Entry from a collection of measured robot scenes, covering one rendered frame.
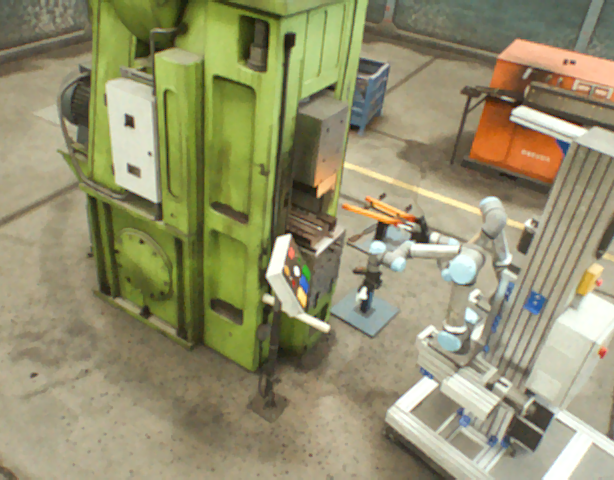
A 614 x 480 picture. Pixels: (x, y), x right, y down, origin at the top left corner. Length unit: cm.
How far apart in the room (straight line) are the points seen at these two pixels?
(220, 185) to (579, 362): 204
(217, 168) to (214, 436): 157
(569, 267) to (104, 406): 272
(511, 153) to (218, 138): 421
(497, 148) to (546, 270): 398
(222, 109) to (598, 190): 182
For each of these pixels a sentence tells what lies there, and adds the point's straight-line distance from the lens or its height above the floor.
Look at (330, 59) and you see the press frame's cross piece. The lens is 324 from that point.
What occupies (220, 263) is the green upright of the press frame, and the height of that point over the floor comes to 72.
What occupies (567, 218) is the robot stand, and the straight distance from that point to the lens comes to 276.
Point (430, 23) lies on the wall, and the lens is 1098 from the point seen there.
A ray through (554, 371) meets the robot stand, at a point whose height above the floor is 96.
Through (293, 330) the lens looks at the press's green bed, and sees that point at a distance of 391.
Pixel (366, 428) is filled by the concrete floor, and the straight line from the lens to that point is 377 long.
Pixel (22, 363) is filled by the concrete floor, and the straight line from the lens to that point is 421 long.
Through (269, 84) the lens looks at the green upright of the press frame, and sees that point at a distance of 282.
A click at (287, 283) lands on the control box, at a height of 113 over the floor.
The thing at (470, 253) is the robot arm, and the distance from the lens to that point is 275.
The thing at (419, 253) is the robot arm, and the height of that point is 128.
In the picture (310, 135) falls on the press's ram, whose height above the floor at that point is 166.
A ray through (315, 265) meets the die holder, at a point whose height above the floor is 83.
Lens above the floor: 296
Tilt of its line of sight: 35 degrees down
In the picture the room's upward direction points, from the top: 7 degrees clockwise
